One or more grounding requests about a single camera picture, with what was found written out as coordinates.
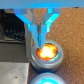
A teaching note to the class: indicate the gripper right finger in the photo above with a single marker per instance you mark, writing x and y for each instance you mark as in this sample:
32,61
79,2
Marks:
47,22

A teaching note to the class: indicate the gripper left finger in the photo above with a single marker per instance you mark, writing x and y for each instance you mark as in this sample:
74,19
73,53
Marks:
32,24

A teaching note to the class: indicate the red button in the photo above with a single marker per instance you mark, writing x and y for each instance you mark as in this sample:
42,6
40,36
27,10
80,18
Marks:
50,53

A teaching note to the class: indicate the blue button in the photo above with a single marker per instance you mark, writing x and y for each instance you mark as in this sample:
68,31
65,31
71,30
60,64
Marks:
47,80

